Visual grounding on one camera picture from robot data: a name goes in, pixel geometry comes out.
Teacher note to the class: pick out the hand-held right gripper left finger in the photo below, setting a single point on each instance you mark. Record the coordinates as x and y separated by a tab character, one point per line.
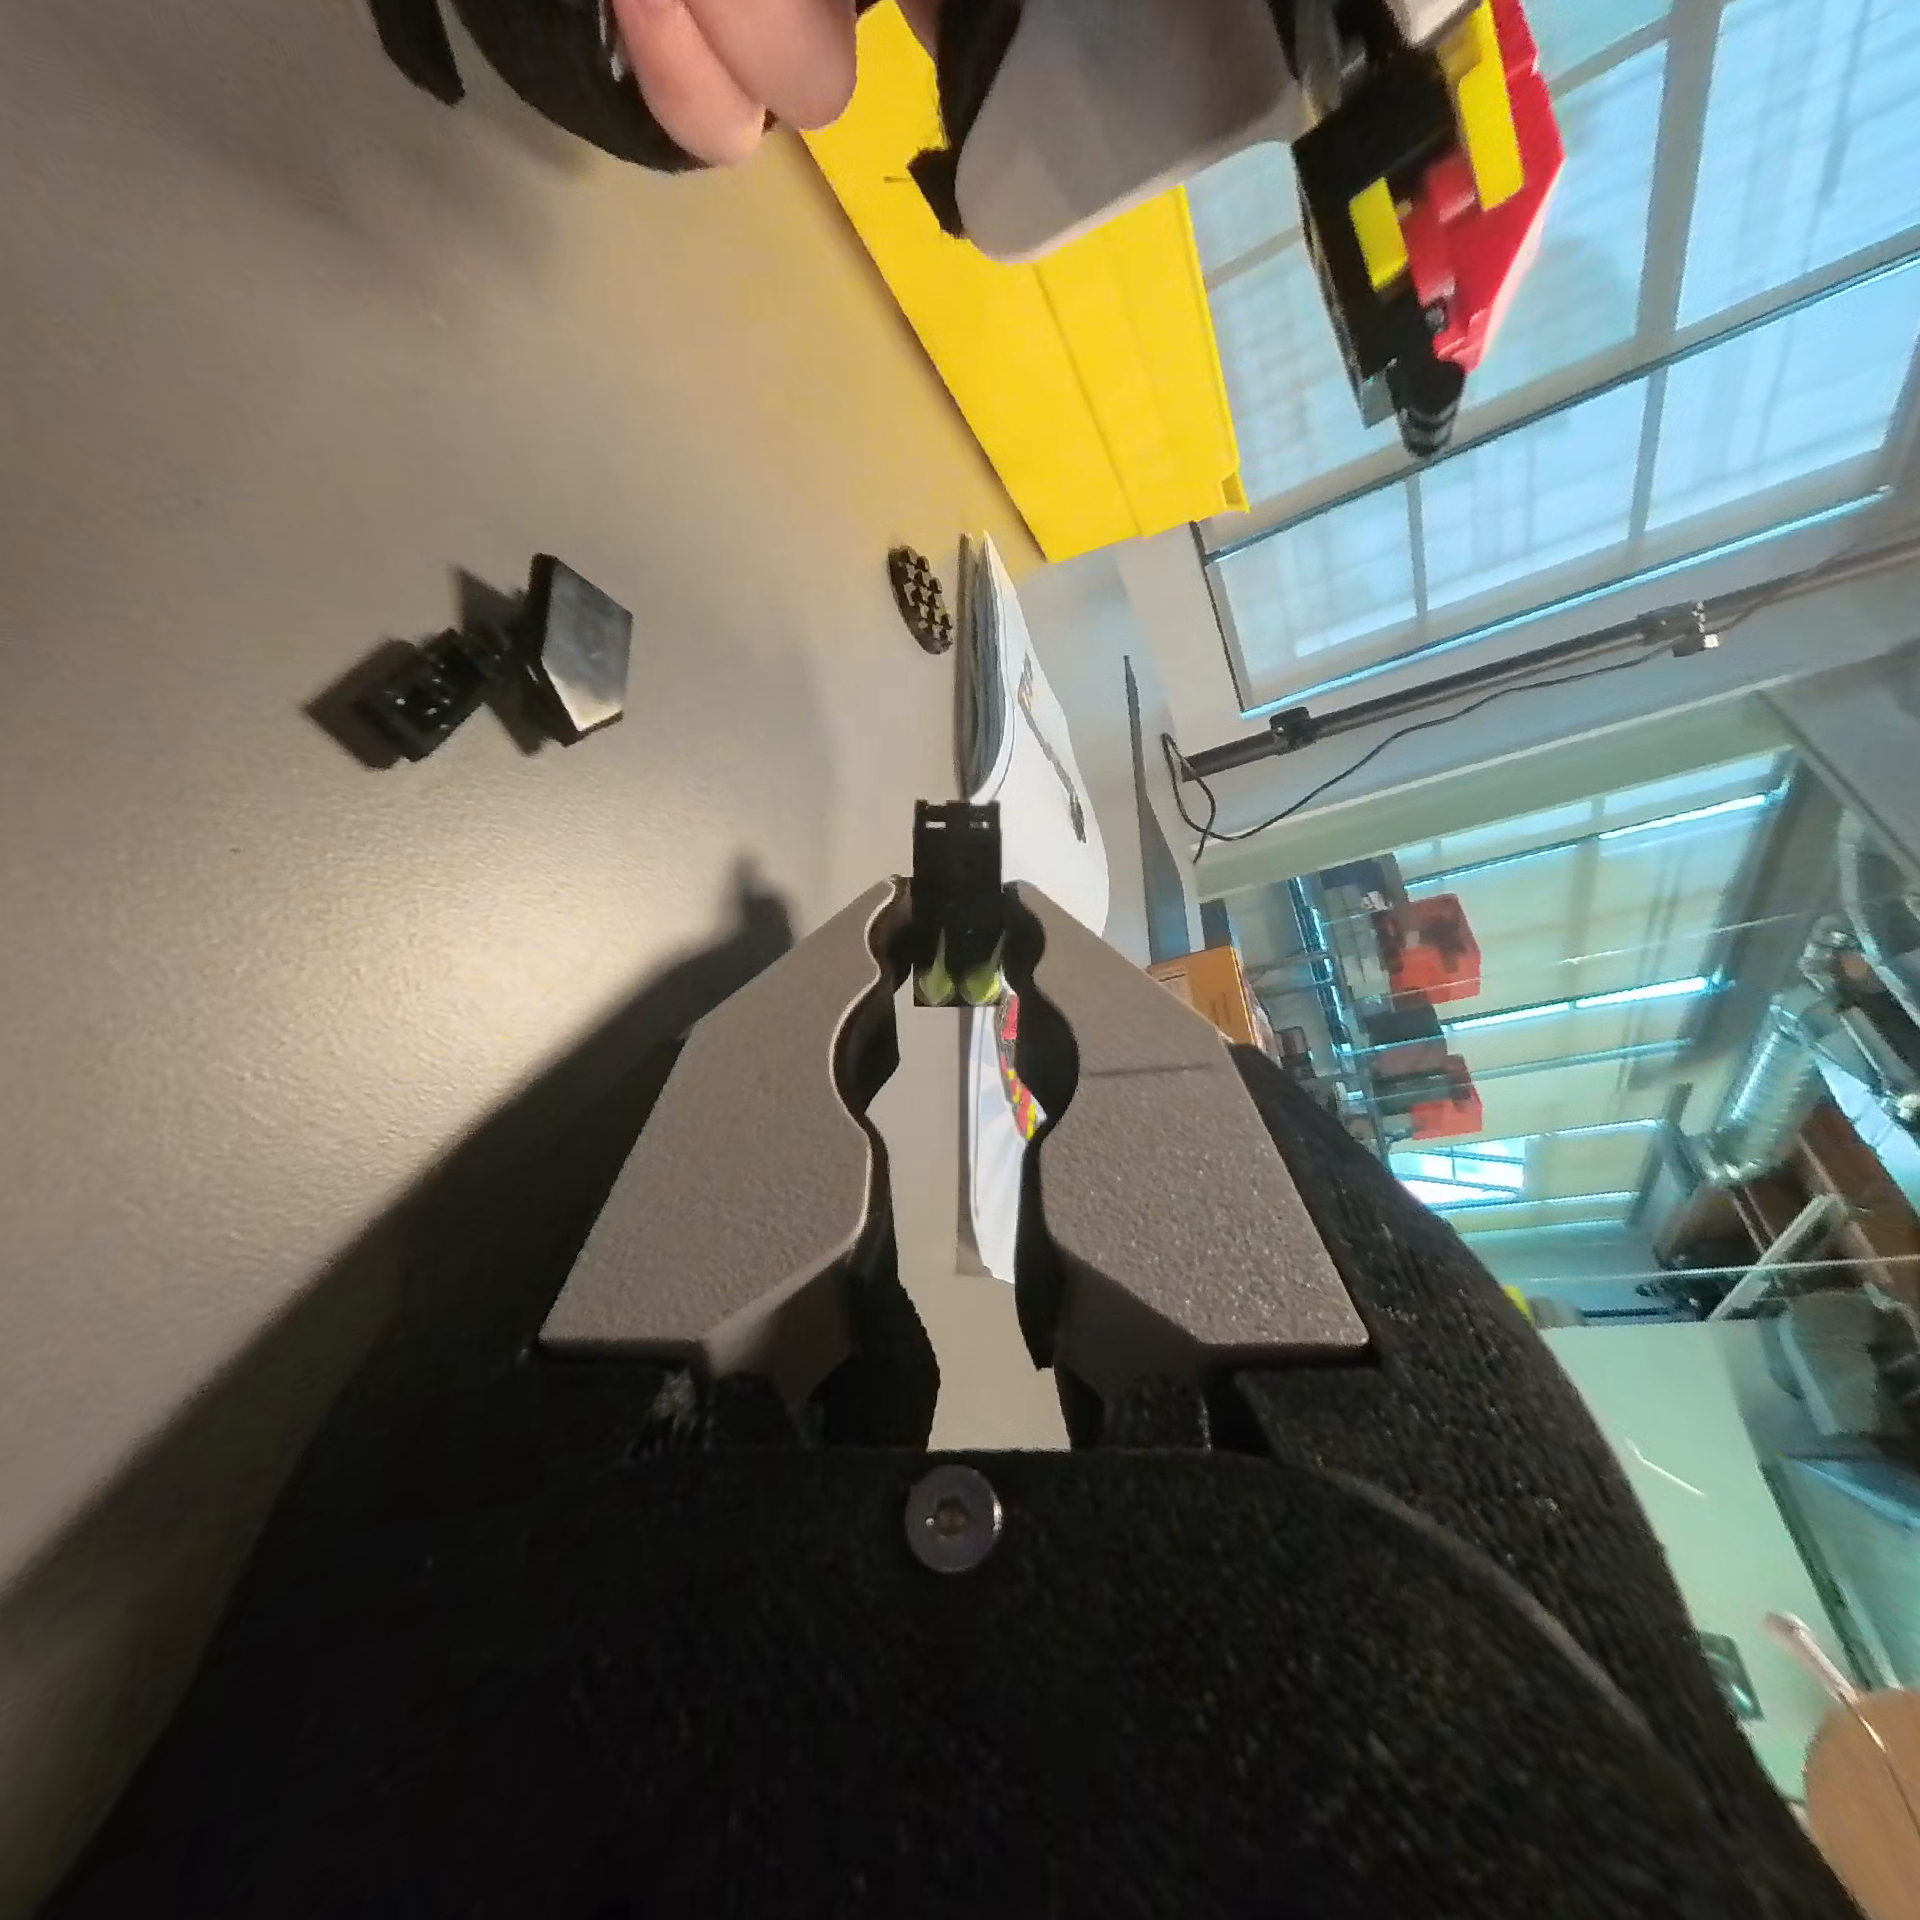
722	1201

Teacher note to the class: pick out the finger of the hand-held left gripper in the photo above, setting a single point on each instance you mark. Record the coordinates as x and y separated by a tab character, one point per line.
1435	12

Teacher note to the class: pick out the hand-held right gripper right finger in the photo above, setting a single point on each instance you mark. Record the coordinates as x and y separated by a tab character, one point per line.
1185	1201

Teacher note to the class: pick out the red yellow black lego model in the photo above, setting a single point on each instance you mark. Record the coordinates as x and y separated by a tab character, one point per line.
1477	195

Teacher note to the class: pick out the small black lime lego piece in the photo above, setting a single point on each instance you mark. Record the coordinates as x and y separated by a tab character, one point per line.
956	884

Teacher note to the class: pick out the lego instruction booklet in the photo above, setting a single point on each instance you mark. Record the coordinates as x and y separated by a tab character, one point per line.
1051	840

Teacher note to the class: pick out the round black lego plate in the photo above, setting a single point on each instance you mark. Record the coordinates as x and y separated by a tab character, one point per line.
923	600

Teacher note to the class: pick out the person's left hand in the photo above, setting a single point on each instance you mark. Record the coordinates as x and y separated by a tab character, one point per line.
735	76

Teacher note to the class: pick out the orange cardboard box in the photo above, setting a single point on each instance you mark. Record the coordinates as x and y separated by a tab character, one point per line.
1209	991

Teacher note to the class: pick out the yellow box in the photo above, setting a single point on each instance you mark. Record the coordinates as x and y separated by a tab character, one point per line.
1109	388

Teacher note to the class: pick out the red box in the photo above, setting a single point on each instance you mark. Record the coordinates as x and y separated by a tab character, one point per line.
1443	1097

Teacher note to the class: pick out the large window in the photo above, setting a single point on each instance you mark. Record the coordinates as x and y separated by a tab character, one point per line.
1652	376

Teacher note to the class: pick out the black light stand pole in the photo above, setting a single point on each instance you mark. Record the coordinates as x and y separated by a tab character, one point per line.
1501	674

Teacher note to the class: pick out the brown cardboard piece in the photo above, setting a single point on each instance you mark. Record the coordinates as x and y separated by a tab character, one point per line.
1869	1800

